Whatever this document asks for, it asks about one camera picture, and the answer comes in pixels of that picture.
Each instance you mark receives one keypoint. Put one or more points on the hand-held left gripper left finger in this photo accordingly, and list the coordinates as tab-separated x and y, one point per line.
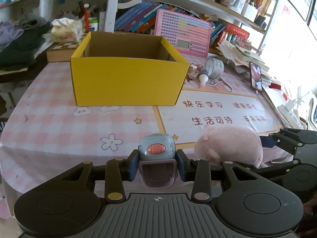
133	168

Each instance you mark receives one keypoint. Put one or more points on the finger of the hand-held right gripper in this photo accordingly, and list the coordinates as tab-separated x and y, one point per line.
275	169
268	141

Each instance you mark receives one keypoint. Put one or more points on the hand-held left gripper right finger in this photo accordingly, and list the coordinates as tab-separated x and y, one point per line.
181	168

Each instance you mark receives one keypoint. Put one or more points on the blue grey toy stapler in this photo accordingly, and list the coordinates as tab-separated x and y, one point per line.
156	148

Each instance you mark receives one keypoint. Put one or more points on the pink plush pig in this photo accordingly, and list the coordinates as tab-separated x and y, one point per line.
230	143

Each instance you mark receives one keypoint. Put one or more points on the yellow cardboard box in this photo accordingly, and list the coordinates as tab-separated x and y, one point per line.
123	84

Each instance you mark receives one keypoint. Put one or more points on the white power strip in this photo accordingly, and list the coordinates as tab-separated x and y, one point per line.
292	116

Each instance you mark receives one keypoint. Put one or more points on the white paper sheets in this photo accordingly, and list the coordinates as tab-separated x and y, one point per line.
272	99

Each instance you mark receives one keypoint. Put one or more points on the white plug adapter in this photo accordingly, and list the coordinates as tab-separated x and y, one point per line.
292	104

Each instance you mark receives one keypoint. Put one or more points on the black smartphone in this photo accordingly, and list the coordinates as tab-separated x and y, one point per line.
255	76

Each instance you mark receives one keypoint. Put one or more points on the pink checked tablecloth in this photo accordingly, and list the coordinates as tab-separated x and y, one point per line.
62	129

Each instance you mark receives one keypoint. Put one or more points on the white tape roll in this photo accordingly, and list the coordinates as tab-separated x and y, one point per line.
215	67

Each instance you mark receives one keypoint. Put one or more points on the pile of papers and books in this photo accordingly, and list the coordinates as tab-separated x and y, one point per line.
237	54

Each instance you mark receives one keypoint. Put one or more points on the small white dropper bottle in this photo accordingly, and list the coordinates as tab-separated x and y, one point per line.
203	75

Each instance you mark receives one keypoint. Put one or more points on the small black box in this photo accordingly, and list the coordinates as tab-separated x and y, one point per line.
260	22

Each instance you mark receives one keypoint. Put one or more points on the white pen holder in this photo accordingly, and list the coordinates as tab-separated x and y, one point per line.
249	12

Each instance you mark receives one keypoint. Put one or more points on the wooden checkered box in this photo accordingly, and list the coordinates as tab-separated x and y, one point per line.
62	52

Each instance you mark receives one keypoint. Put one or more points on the pink learning tablet toy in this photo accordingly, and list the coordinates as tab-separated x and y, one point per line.
178	29

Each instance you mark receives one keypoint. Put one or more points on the window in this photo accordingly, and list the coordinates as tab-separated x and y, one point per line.
304	2

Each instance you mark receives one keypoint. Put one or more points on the white green jar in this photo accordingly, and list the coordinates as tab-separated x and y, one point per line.
93	24

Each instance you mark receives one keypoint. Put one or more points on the row of blue books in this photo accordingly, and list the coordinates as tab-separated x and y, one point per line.
133	17

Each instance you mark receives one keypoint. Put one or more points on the white tissue pack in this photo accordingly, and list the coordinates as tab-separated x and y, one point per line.
65	31

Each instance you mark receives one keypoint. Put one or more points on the red bottle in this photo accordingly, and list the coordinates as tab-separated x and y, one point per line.
86	17

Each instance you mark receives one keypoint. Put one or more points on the dark cloth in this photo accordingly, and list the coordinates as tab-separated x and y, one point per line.
22	52

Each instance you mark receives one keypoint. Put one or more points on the white shelf unit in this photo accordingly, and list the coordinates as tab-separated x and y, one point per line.
111	5

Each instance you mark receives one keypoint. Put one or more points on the purple cloth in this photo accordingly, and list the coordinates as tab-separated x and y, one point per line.
10	33

